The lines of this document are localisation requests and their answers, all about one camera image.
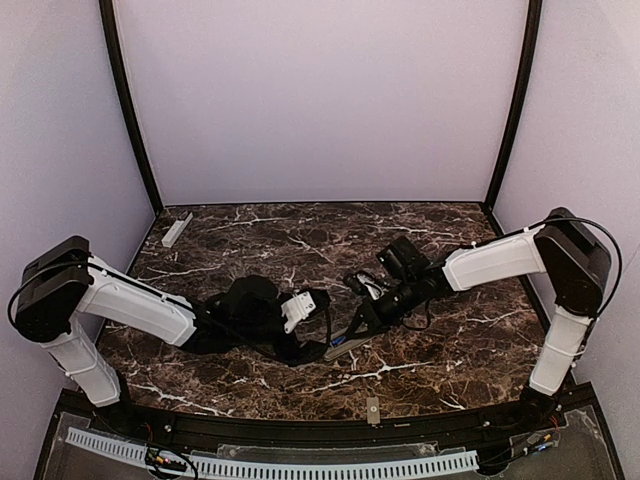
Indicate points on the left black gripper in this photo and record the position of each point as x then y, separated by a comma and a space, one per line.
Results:
304, 345

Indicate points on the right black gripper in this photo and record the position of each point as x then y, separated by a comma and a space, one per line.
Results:
370, 316

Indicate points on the grey remote control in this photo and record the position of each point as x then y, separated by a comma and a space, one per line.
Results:
334, 352

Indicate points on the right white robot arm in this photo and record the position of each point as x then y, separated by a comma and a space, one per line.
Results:
562, 246

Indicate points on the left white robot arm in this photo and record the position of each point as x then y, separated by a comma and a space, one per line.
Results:
68, 281

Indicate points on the small white bar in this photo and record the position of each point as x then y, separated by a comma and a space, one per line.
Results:
175, 231

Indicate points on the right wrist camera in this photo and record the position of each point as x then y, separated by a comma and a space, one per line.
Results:
364, 284

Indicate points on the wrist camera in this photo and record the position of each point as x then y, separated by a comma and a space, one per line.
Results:
364, 284
302, 306

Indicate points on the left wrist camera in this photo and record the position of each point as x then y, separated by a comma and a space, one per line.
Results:
302, 306

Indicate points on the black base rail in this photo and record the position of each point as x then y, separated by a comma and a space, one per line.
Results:
475, 428

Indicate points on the left grey cable duct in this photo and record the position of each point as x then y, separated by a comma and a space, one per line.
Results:
110, 447

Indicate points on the right black frame post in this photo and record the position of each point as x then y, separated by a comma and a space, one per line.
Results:
522, 79

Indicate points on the black frame post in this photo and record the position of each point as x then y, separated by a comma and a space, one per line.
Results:
125, 98
522, 79

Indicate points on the left black frame post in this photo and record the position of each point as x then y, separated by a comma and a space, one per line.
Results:
125, 98

